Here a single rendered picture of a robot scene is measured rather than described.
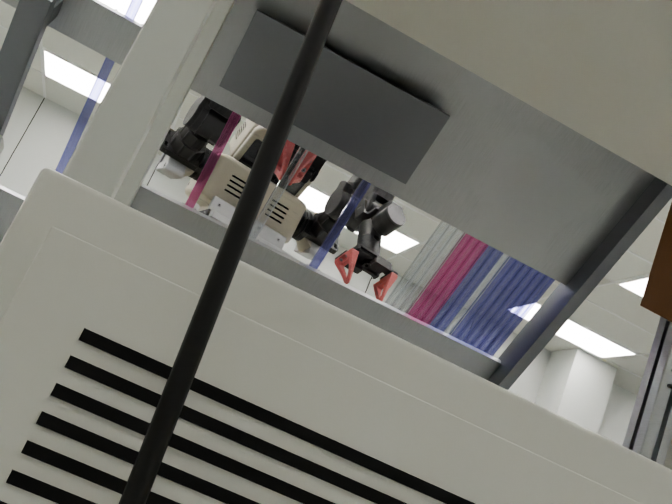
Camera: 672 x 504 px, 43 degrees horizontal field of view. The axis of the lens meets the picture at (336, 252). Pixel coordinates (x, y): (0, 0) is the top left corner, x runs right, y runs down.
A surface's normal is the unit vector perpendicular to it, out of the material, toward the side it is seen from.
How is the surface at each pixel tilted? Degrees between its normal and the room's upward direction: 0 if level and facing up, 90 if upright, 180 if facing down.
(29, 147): 90
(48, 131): 90
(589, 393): 90
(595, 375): 90
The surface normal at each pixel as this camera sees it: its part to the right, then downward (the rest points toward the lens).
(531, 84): -0.38, 0.88
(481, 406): 0.30, -0.18
